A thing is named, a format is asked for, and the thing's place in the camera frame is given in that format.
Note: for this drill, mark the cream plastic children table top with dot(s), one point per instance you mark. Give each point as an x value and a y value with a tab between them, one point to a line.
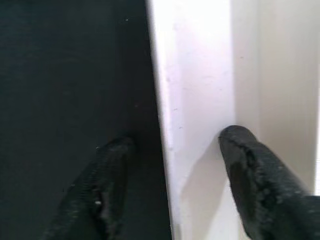
200	62

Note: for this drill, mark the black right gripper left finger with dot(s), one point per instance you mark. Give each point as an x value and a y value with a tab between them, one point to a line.
95	190

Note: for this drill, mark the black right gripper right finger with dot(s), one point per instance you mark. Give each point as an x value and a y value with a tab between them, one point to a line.
270	195

